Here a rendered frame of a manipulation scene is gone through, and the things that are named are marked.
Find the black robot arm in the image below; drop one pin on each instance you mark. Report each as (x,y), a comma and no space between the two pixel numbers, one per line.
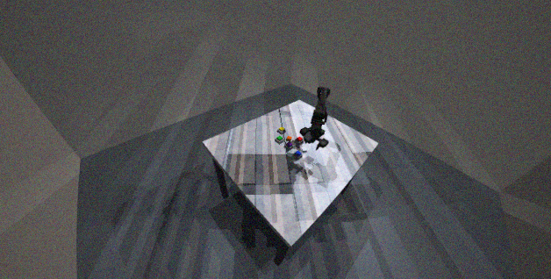
(318,114)

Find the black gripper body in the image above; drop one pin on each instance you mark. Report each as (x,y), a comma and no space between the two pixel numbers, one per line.
(321,142)

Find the green button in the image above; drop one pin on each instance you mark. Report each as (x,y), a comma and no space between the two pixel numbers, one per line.
(279,140)

